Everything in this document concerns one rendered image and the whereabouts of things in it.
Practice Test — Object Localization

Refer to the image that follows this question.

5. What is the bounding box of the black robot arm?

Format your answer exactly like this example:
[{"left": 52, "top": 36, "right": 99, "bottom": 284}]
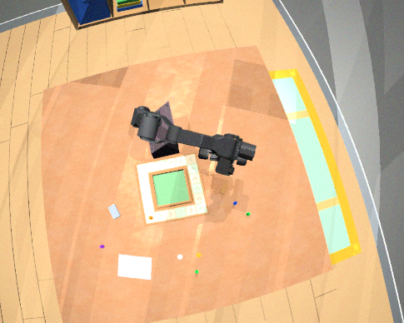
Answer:
[{"left": 131, "top": 106, "right": 257, "bottom": 176}]

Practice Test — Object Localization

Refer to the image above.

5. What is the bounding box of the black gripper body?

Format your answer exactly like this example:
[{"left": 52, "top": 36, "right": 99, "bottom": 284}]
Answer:
[{"left": 198, "top": 148, "right": 247, "bottom": 166}]

